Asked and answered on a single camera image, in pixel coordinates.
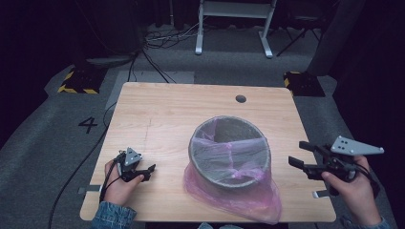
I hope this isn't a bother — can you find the pink plastic bag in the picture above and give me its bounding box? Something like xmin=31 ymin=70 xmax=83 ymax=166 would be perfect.
xmin=182 ymin=115 xmax=284 ymax=225

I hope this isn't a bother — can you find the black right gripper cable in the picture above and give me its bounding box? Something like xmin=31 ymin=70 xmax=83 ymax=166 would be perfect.
xmin=357 ymin=163 xmax=382 ymax=198

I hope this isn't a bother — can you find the person's left hand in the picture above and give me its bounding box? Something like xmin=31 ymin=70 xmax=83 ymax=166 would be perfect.
xmin=103 ymin=158 xmax=145 ymax=208

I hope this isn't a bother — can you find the person's denim clothing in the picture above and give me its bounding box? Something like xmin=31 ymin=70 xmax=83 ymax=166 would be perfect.
xmin=197 ymin=222 xmax=243 ymax=229

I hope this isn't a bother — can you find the grey column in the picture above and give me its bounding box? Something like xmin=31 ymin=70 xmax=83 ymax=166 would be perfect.
xmin=307 ymin=0 xmax=367 ymax=77

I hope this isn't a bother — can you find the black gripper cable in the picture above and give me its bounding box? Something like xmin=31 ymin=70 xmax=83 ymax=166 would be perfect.
xmin=357 ymin=163 xmax=382 ymax=198
xmin=98 ymin=152 xmax=126 ymax=204

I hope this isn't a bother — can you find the person's right hand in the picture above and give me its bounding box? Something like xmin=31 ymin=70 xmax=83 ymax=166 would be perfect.
xmin=320 ymin=155 xmax=383 ymax=227

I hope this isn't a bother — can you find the bundle of floor cables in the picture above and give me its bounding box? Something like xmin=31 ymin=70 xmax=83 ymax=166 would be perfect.
xmin=144 ymin=22 xmax=204 ymax=51

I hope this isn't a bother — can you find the long black floor cable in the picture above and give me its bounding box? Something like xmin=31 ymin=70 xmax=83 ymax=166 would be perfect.
xmin=47 ymin=100 xmax=118 ymax=229

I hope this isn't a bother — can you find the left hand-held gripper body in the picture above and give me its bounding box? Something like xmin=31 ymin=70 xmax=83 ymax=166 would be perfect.
xmin=116 ymin=146 xmax=147 ymax=183

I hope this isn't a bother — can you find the dark stand with grey base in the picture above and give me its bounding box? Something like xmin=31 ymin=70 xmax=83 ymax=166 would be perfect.
xmin=73 ymin=0 xmax=142 ymax=70

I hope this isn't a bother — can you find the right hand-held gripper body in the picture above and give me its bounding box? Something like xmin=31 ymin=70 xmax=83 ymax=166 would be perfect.
xmin=306 ymin=135 xmax=385 ymax=184

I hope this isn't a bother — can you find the black yellow striped base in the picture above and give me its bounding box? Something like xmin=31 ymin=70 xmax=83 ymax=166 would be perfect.
xmin=283 ymin=71 xmax=327 ymax=98
xmin=56 ymin=65 xmax=108 ymax=94

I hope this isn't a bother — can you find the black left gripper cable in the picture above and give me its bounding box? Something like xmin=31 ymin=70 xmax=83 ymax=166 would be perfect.
xmin=98 ymin=152 xmax=126 ymax=204

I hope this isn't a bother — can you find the white metal desk frame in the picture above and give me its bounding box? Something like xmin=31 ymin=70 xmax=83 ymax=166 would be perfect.
xmin=194 ymin=0 xmax=278 ymax=60

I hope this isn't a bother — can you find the round plastic wastebasket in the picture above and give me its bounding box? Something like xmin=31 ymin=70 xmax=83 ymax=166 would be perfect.
xmin=187 ymin=114 xmax=272 ymax=191

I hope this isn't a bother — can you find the black tripod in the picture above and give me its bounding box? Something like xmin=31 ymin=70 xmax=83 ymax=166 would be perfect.
xmin=276 ymin=27 xmax=323 ymax=58

